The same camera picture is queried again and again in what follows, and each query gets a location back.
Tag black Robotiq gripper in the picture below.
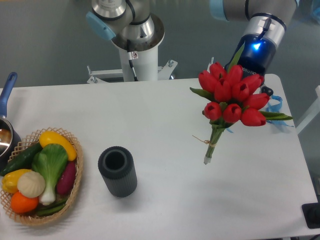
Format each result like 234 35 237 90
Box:
234 34 276 97

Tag red tulip bouquet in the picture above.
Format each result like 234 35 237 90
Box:
190 44 292 164

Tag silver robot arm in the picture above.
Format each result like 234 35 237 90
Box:
86 0 299 82

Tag black device at edge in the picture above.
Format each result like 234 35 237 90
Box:
301 202 320 229

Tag dark grey ribbed vase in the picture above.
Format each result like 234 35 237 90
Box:
97 146 138 198

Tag purple sweet potato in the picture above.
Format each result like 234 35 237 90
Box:
56 161 77 195

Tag green bok choy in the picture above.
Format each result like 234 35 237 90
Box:
31 143 68 206

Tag green cucumber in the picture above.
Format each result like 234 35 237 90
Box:
0 142 43 177

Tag cream steamed bun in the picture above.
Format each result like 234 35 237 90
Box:
17 171 46 198

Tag green bean pods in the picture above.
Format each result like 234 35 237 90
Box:
35 198 67 217

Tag orange fruit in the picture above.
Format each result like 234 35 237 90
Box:
10 191 39 214

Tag yellow bell pepper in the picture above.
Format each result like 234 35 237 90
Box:
1 169 32 194

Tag woven wicker basket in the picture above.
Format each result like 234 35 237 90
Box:
0 127 84 226

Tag white frame at right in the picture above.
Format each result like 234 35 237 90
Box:
295 85 320 135

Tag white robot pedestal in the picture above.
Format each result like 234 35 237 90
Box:
87 19 178 84

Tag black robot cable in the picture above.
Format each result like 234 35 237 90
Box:
126 39 139 82

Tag blue handled saucepan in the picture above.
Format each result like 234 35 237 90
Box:
0 72 21 171

